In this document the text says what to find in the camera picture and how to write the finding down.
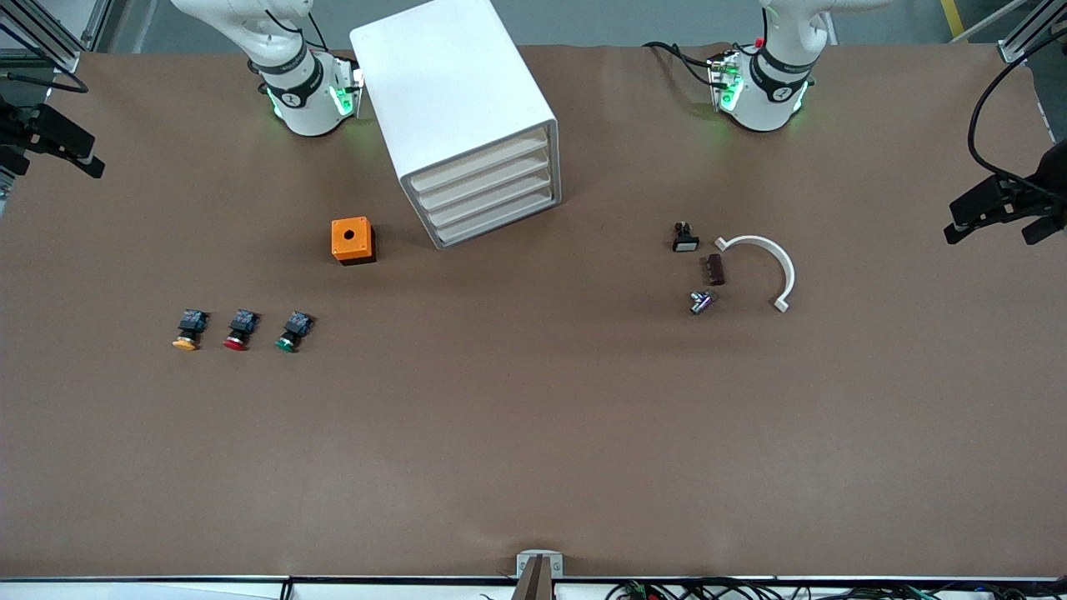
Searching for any tangled cable bundle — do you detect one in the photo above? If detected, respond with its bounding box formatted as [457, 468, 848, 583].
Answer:
[604, 577, 1067, 600]

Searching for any brown table mat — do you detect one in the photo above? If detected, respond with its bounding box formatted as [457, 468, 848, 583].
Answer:
[0, 42, 1067, 582]

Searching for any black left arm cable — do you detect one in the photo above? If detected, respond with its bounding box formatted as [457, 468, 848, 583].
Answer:
[967, 29, 1067, 180]

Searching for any yellow push button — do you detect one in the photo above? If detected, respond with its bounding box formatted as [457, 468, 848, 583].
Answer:
[173, 309, 209, 352]

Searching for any brown post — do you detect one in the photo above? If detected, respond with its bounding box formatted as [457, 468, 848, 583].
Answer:
[510, 556, 554, 600]

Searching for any black base cable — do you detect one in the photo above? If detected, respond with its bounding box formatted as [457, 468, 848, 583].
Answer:
[644, 40, 719, 87]

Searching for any white curved bracket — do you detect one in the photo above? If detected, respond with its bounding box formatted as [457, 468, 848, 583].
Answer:
[715, 235, 796, 313]

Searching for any red push button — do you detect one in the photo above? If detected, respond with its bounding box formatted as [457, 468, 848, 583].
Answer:
[223, 309, 260, 352]

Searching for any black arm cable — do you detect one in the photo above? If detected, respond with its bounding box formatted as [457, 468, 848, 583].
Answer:
[0, 71, 88, 94]
[967, 29, 1067, 180]

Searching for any aluminium frame profile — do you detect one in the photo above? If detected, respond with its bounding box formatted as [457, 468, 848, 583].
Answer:
[998, 0, 1067, 65]
[0, 0, 113, 74]

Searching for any green push button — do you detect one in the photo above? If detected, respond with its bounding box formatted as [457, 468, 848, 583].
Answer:
[275, 312, 314, 353]

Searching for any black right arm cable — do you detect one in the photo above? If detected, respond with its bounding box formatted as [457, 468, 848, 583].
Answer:
[0, 71, 88, 94]

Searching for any orange box with hole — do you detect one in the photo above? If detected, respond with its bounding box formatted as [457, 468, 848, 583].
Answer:
[331, 217, 376, 267]

